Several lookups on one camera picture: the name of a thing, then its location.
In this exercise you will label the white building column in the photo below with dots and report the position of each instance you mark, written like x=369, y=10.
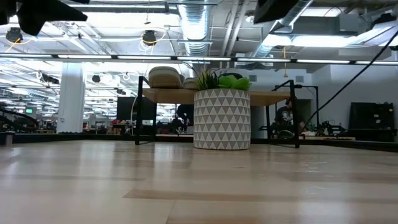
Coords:
x=71, y=99

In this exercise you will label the silver spiral ceiling duct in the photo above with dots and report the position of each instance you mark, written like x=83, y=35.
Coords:
x=292, y=14
x=195, y=28

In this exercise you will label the black curved railing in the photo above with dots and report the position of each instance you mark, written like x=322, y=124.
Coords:
x=18, y=119

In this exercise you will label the long ceiling light strip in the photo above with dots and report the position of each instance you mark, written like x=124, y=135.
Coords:
x=140, y=57

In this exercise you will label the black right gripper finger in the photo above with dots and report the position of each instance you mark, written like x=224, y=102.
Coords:
x=270, y=9

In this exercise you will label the black aluminium rig frame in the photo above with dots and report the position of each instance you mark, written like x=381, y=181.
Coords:
x=93, y=137

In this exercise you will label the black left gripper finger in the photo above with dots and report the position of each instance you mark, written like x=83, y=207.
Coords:
x=46, y=15
x=6, y=11

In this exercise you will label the black screen panel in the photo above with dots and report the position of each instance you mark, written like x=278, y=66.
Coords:
x=126, y=109

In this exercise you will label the green artificial plant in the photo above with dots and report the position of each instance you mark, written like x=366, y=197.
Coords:
x=231, y=82

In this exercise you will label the black cabinet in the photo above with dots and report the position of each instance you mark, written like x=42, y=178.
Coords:
x=371, y=121

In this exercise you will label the white triangle-patterned plant pot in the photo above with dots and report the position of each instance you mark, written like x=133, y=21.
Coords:
x=222, y=121

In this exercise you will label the wooden shelf black metal legs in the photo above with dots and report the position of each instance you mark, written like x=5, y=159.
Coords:
x=171, y=96

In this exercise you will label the person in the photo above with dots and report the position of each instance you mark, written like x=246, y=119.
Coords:
x=284, y=116
x=185, y=116

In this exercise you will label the black slide sandal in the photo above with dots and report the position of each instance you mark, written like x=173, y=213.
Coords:
x=233, y=75

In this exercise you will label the grey slide sandal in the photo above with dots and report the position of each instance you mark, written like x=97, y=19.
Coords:
x=164, y=77
x=189, y=84

